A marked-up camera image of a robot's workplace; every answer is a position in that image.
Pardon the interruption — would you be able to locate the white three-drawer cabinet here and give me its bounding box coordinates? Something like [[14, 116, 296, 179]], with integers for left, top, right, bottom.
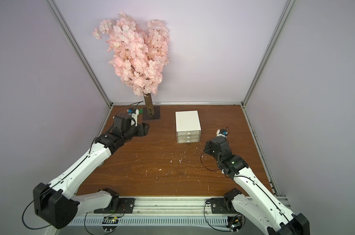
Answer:
[[175, 110, 202, 144]]

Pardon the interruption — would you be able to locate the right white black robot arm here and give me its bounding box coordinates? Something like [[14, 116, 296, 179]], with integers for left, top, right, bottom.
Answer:
[[203, 136, 310, 235]]

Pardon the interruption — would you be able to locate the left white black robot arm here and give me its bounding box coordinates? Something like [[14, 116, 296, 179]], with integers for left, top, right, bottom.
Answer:
[[33, 114, 150, 229]]

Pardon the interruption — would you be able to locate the pink blossom artificial tree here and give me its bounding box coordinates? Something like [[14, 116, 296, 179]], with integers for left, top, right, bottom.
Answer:
[[92, 11, 171, 110]]

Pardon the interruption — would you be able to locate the right circuit board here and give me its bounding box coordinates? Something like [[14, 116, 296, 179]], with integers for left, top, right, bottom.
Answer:
[[226, 215, 246, 233]]

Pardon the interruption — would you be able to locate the circuit board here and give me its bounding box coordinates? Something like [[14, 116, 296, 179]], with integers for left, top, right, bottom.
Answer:
[[102, 216, 120, 234], [226, 215, 246, 233]]

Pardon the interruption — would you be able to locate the left circuit board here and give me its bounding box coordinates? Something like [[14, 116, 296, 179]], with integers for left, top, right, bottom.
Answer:
[[102, 216, 120, 234]]

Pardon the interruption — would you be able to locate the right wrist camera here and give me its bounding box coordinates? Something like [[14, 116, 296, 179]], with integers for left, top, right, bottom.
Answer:
[[216, 128, 229, 138]]

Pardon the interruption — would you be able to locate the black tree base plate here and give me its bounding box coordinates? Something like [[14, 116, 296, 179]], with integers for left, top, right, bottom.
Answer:
[[142, 106, 161, 121]]

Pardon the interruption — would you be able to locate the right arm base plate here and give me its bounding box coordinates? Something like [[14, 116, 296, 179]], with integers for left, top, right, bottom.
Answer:
[[207, 198, 238, 214]]

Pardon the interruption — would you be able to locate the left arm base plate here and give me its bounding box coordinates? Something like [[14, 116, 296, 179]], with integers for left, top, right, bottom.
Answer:
[[94, 197, 135, 214]]

